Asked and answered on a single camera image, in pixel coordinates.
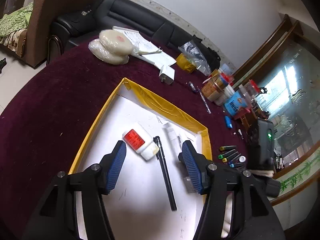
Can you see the black marker blue cap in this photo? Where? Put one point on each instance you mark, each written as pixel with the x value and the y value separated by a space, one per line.
pixel 236 165

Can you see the orange label plastic jar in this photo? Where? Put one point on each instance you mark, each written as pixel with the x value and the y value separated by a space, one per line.
pixel 213 88

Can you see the maroon velvet tablecloth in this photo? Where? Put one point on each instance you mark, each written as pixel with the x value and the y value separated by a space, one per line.
pixel 44 125

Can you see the small blue white cap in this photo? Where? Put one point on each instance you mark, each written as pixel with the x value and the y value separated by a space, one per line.
pixel 192 87

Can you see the black marker yellow cap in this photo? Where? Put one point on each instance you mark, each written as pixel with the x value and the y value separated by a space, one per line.
pixel 227 148

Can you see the white pill bottle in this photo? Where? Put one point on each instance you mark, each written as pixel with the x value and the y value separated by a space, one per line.
pixel 242 159

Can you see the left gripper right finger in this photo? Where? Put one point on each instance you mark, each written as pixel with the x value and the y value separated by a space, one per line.
pixel 236 205

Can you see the white label jar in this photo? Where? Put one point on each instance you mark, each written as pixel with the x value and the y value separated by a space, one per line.
pixel 226 93

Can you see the black leather sofa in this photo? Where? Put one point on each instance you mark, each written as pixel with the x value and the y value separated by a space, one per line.
pixel 70 30

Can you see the yellow tape roll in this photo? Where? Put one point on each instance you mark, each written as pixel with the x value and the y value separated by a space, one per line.
pixel 185 64

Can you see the white bottle orange cap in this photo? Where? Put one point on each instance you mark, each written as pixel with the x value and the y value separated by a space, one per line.
pixel 141 142

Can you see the white papers stack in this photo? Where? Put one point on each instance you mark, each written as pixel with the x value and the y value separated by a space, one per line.
pixel 146 50

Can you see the white power adapter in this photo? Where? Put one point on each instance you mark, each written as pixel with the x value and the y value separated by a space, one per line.
pixel 167 75

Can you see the yellow taped white tray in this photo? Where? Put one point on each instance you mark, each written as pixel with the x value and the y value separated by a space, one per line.
pixel 138 207

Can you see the red lid jar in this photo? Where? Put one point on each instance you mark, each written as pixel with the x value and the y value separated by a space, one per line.
pixel 226 79

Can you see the bagged round cakes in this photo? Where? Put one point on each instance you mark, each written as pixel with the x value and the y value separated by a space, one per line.
pixel 111 47

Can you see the blue cartoon snack jar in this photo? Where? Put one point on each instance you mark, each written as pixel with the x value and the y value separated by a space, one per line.
pixel 237 102

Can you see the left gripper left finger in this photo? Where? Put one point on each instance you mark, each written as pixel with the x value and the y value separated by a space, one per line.
pixel 55 215

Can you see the clear plastic bag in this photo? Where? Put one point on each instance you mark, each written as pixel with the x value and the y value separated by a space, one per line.
pixel 195 56

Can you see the brown armchair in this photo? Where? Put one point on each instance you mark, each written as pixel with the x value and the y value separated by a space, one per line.
pixel 32 47

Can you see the black marker green cap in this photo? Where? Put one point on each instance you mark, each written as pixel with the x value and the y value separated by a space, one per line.
pixel 226 154

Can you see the blue battery pack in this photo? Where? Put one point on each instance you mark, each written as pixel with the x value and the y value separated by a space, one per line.
pixel 228 122

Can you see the clear capped black gel pen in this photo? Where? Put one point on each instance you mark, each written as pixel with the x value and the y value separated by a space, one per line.
pixel 161 157

